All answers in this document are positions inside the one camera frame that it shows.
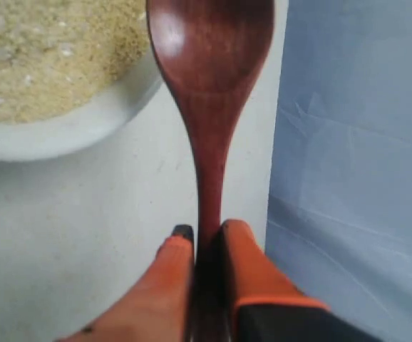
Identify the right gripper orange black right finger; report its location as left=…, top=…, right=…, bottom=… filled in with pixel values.
left=222, top=219, right=376, bottom=342

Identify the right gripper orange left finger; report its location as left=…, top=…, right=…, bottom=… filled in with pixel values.
left=61, top=224, right=194, bottom=341

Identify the dark red wooden spoon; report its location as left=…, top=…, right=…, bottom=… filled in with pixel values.
left=146, top=0, right=275, bottom=341

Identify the beige grain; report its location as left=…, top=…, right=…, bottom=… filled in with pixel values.
left=0, top=0, right=148, bottom=123

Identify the white backdrop curtain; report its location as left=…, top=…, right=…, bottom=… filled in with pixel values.
left=266, top=1, right=412, bottom=341

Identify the white bowl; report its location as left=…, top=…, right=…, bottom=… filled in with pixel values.
left=0, top=0, right=164, bottom=163

